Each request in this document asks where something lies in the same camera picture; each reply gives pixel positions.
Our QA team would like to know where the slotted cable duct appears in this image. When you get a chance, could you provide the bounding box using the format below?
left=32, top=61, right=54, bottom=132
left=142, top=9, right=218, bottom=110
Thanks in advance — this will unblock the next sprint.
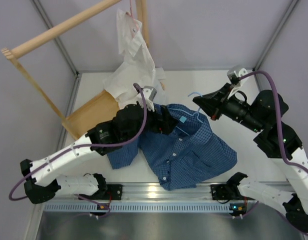
left=44, top=201, right=244, bottom=213

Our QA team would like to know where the aluminium frame post left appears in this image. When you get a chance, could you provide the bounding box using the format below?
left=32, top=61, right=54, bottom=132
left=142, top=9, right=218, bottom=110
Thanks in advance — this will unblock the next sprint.
left=30, top=0, right=81, bottom=151

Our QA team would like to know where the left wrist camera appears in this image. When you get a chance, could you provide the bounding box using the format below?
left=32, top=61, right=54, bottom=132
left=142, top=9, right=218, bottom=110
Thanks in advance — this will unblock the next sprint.
left=136, top=86, right=157, bottom=112

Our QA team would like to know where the aluminium frame post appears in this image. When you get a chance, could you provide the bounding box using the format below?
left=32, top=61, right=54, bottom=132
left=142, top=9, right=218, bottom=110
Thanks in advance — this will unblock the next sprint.
left=30, top=0, right=81, bottom=151
left=253, top=0, right=301, bottom=71

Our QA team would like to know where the blue checked shirt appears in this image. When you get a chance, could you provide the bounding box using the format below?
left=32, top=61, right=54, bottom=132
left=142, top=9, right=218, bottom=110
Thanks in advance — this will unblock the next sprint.
left=107, top=115, right=238, bottom=191

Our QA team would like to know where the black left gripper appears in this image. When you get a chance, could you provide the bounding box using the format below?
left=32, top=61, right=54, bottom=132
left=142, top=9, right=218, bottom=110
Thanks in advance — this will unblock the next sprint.
left=123, top=100, right=179, bottom=143

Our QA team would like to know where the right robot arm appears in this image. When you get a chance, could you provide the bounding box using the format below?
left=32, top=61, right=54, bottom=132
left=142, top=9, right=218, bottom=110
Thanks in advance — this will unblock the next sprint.
left=193, top=83, right=308, bottom=234

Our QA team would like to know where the wooden clothes rack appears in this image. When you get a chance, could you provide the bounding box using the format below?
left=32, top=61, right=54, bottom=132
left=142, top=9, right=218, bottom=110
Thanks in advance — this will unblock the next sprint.
left=0, top=0, right=166, bottom=141

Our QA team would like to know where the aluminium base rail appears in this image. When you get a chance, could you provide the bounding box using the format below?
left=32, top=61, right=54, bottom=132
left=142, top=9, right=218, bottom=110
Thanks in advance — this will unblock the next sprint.
left=53, top=181, right=294, bottom=201

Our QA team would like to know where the blue wire hanger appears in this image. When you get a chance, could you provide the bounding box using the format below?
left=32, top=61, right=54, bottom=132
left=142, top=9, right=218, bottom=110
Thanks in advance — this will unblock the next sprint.
left=167, top=103, right=207, bottom=136

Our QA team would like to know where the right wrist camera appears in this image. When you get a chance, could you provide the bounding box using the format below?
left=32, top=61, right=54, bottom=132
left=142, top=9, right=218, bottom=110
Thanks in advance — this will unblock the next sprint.
left=227, top=65, right=249, bottom=88

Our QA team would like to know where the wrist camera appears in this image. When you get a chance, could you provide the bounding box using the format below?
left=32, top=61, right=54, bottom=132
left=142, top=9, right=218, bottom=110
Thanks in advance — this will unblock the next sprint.
left=136, top=86, right=157, bottom=112
left=227, top=65, right=249, bottom=88

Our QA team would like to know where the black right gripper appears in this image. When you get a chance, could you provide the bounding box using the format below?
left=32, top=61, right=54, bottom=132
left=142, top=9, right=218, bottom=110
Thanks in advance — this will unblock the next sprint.
left=193, top=83, right=265, bottom=134

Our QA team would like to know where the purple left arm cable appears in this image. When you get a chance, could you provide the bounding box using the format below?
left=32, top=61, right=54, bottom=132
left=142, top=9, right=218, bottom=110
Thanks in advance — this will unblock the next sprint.
left=8, top=82, right=148, bottom=201

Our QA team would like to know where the pink wire hanger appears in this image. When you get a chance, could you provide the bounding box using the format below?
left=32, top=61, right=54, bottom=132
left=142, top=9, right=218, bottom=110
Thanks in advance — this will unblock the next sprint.
left=127, top=0, right=143, bottom=38

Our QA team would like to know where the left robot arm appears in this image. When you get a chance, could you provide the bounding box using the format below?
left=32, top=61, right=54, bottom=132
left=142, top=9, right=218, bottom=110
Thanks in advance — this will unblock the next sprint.
left=20, top=104, right=179, bottom=204

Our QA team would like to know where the aluminium frame post right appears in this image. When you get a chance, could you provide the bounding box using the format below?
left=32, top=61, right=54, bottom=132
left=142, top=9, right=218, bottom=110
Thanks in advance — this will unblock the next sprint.
left=253, top=0, right=301, bottom=71

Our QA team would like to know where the white shirt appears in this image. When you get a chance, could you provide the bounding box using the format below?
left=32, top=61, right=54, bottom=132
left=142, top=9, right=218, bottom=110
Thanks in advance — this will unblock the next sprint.
left=103, top=9, right=168, bottom=109

